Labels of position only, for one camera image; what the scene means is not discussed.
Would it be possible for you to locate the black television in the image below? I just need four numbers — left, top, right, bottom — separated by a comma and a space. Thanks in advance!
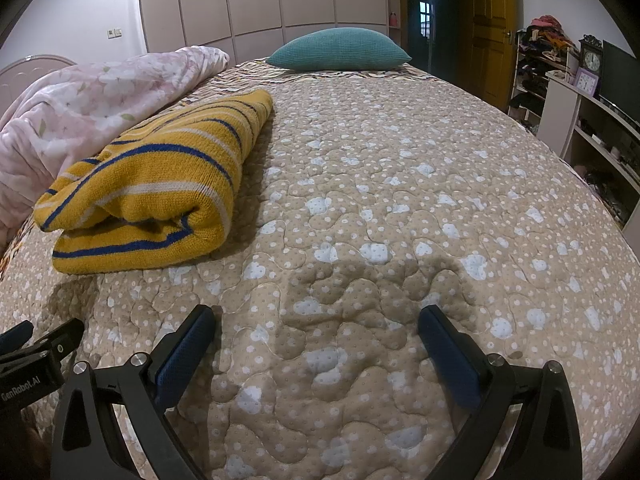
599, 40, 640, 123

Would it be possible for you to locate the white shelf unit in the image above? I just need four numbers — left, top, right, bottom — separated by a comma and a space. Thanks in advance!
535, 70, 640, 231

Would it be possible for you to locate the pink floral comforter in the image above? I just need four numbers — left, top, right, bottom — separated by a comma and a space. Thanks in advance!
0, 46, 231, 246

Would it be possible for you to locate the pink metal headboard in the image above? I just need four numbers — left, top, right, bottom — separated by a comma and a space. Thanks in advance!
0, 54, 78, 91

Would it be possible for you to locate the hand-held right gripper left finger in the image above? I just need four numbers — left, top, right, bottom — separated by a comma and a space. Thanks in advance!
50, 304, 221, 480

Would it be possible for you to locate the small pink clock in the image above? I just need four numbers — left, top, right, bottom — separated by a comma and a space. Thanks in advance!
572, 69, 600, 97

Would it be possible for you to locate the yellow wooden door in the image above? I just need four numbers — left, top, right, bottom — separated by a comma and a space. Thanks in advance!
457, 0, 518, 111

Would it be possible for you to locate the glossy beige wardrobe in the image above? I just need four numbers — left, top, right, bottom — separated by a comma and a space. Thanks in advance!
137, 0, 406, 56

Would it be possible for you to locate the yellow striped knit sweater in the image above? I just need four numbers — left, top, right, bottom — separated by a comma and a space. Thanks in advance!
34, 88, 274, 276

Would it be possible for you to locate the dark mantel clock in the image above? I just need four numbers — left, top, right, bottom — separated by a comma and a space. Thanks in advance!
579, 35, 605, 73

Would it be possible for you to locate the cluttered clothes rack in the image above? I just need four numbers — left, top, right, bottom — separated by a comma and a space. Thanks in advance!
507, 15, 583, 131

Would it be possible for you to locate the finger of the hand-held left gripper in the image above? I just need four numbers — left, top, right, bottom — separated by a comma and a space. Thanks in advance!
0, 321, 35, 357
27, 317, 86, 363

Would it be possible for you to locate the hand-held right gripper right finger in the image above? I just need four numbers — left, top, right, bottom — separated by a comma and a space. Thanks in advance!
417, 304, 583, 480

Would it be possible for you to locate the teal pillow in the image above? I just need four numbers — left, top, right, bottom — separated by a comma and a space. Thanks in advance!
265, 27, 413, 72

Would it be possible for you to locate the beige quilted dotted blanket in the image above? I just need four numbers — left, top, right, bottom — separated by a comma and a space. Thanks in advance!
0, 62, 640, 480

